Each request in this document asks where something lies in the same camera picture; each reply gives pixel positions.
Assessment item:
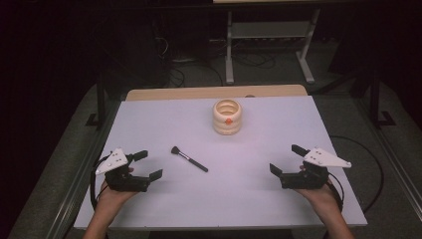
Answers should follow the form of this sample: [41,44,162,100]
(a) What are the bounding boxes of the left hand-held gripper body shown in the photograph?
[95,147,151,193]

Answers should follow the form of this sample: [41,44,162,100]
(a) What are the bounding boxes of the right hand-held gripper cable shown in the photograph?
[326,171,345,213]

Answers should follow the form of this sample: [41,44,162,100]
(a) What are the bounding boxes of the black floor cable loop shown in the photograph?
[328,134,385,214]

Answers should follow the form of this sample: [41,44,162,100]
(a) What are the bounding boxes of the white metal desk frame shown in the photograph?
[224,9,321,86]

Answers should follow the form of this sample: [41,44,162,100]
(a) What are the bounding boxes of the black metal stand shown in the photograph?
[85,74,107,129]
[368,71,397,128]

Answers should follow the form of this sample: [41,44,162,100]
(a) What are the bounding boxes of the black makeup brush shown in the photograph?
[170,145,209,173]

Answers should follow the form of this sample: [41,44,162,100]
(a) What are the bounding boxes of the person's left hand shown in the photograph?
[96,180,137,213]

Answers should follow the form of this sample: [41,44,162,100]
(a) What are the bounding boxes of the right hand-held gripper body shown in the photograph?
[280,147,352,190]

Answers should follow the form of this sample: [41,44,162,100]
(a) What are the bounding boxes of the cream ribbed holder cup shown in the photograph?
[212,99,243,136]

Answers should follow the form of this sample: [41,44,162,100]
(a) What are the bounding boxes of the left hand-held gripper cable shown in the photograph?
[90,155,111,211]

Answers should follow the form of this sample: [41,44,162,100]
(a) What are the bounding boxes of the tangled black floor cables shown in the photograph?
[167,53,277,88]

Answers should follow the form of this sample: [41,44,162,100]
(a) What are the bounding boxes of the person's right hand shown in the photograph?
[295,180,340,213]

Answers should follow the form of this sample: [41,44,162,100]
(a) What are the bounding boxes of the hand-held gripper cable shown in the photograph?
[326,171,345,213]
[90,155,111,211]

